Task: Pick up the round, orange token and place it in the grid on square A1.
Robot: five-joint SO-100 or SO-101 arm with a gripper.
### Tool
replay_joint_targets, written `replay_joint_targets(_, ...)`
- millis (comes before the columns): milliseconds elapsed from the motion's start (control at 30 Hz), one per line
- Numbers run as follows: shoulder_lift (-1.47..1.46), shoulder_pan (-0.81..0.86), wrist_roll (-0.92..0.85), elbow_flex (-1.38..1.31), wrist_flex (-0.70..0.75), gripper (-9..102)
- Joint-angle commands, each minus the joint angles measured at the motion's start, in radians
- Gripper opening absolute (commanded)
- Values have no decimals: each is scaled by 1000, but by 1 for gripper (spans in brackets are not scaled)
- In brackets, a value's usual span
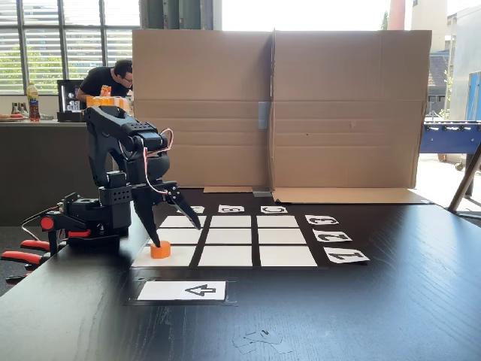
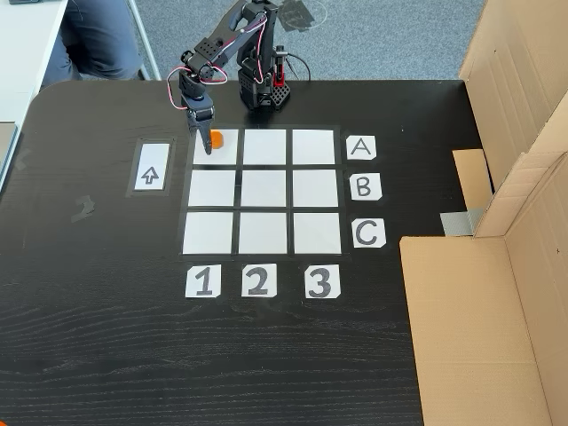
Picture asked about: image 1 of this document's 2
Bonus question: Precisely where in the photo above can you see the round orange token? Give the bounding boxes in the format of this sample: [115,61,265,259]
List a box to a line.
[150,240,173,261]

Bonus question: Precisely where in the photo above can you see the nine-square white grid sheet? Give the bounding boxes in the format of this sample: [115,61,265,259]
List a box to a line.
[129,214,319,269]

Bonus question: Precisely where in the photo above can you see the white arrow paper sheet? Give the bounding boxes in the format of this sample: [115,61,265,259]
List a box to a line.
[137,280,228,302]

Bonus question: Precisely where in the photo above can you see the grey tape on cardboard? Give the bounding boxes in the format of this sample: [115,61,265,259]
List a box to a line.
[258,101,272,130]

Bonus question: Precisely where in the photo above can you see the person behind counter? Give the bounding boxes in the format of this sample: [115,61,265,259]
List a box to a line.
[75,59,135,105]

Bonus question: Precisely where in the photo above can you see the brown cardboard panel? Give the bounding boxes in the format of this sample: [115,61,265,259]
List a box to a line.
[269,27,434,206]
[129,29,277,195]

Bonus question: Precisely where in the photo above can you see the dark counter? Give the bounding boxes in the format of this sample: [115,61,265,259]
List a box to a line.
[0,119,113,227]

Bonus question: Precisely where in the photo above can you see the black mini fridge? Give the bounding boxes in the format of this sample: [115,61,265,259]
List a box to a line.
[56,78,89,123]

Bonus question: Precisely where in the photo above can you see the red black table clamp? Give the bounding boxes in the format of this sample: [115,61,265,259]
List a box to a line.
[0,214,92,287]

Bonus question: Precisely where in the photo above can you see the paper sheet number 3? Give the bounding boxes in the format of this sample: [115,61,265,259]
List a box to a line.
[304,214,340,226]

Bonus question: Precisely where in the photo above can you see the paper sheet number 2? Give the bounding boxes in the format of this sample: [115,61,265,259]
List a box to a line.
[312,230,354,244]

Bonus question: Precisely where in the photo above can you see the clear tape scraps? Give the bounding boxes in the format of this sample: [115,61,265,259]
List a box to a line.
[230,328,295,356]

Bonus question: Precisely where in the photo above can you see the yellow red drink bottle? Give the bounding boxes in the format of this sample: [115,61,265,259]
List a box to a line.
[26,81,41,123]

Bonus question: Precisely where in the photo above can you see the paper sheet number 1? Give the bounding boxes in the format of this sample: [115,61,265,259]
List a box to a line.
[322,247,371,265]

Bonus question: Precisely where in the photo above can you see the blue foosball table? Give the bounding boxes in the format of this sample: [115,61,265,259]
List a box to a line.
[418,119,481,172]

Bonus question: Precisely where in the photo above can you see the slanted wooden leg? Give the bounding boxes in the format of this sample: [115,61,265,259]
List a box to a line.
[446,141,481,221]

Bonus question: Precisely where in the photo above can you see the blue door panel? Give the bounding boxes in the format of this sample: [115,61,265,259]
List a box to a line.
[464,70,481,122]

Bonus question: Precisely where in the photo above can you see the red white servo wire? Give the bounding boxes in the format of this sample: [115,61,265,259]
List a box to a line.
[144,128,175,196]

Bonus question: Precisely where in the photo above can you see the grey power cable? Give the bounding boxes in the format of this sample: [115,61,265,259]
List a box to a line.
[20,205,62,242]

